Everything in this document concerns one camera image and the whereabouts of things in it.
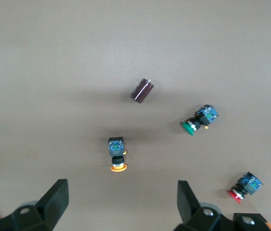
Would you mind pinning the orange push button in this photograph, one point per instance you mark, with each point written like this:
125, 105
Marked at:
115, 147

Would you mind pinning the green push button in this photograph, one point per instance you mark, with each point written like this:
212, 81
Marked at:
205, 116

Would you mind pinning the orange box with hole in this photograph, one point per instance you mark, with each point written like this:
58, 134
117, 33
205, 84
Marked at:
269, 227

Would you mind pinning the red push button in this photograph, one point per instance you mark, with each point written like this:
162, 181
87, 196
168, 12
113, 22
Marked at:
248, 184

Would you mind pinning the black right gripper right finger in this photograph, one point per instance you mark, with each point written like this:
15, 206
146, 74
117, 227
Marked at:
188, 207

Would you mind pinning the maroon cylindrical capacitor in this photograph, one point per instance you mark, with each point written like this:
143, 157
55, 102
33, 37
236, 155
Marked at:
141, 91

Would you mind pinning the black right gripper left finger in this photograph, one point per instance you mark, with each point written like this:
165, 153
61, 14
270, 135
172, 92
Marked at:
51, 204

